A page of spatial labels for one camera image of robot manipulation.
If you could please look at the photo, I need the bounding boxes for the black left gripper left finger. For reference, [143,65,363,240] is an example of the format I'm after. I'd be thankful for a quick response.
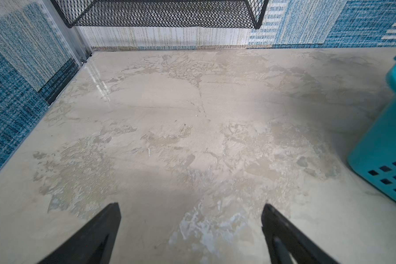
[40,202,122,264]

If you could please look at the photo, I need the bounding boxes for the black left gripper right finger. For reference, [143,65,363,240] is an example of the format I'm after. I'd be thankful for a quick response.
[261,203,337,264]

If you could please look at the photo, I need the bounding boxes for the teal plastic basket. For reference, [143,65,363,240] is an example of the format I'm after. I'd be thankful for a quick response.
[347,56,396,202]

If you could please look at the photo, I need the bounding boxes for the black mesh shelf rack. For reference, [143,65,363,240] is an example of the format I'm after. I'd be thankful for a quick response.
[51,0,268,29]

